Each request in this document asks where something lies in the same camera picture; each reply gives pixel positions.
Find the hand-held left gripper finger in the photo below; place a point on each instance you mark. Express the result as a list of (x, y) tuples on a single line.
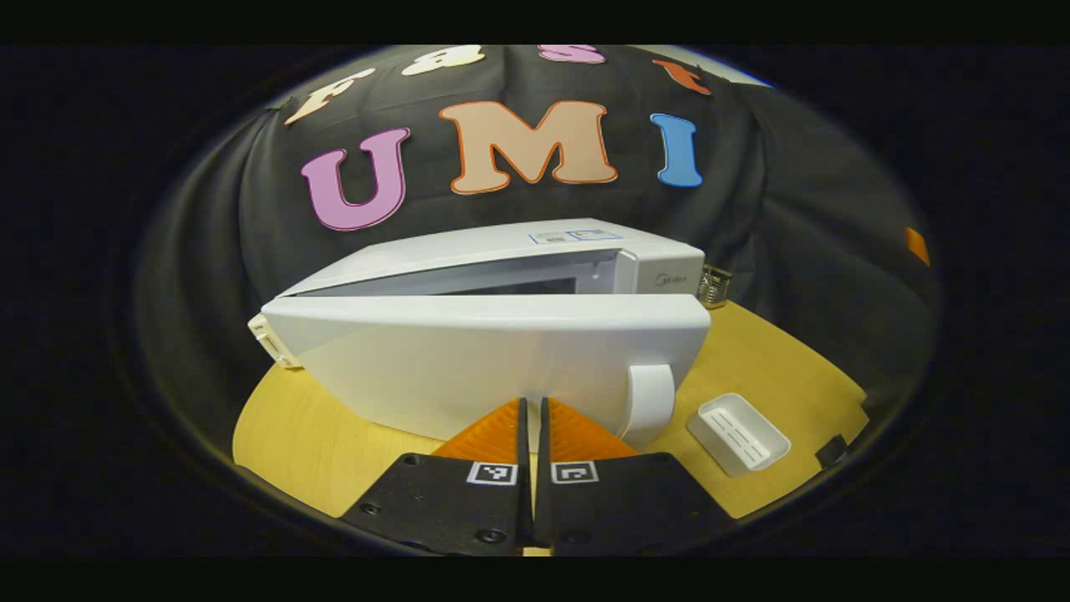
[(543, 435), (523, 435)]

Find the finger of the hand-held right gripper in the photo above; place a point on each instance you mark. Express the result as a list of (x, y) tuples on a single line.
[(917, 245)]

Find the white microwave oven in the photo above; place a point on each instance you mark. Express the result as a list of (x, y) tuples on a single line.
[(468, 359)]

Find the black backdrop cloth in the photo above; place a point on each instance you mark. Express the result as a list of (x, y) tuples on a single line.
[(794, 209)]

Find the white rectangular tray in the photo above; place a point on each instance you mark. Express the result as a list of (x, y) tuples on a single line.
[(740, 435)]

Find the white toaster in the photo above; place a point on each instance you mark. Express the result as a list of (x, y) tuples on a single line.
[(272, 343)]

